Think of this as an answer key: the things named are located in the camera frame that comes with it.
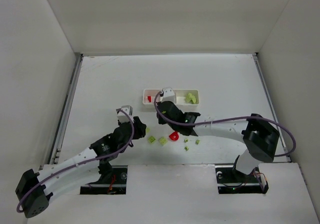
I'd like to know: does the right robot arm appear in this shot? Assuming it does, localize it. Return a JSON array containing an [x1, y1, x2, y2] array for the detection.
[[155, 101, 280, 175]]

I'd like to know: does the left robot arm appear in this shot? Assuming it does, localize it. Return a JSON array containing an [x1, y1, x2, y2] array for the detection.
[[15, 116, 147, 219]]

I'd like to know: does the white three-compartment tray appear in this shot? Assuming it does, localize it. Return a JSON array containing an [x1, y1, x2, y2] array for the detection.
[[142, 87, 200, 111]]

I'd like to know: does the red round lego piece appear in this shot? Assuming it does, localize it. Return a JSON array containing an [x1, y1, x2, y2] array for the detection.
[[169, 131, 180, 142]]

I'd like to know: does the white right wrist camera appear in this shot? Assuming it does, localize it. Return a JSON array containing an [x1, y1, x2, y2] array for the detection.
[[161, 87, 177, 103]]

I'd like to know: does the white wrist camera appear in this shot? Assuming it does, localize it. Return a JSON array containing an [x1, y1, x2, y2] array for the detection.
[[161, 87, 177, 103], [117, 105, 133, 123]]

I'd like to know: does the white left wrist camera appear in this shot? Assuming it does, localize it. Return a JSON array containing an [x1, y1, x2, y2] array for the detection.
[[117, 105, 133, 123]]

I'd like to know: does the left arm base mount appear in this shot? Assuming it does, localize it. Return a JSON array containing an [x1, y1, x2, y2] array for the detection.
[[79, 163, 128, 195]]

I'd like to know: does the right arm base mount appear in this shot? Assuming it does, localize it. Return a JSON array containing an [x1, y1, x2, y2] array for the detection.
[[215, 164, 269, 195]]

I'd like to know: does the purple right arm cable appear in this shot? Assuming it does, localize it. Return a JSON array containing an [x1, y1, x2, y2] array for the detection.
[[153, 91, 297, 158]]

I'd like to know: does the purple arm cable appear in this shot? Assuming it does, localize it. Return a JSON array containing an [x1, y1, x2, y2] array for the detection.
[[153, 91, 297, 158], [15, 108, 136, 214]]

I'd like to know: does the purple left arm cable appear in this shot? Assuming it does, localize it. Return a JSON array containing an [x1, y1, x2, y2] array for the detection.
[[15, 108, 136, 214]]

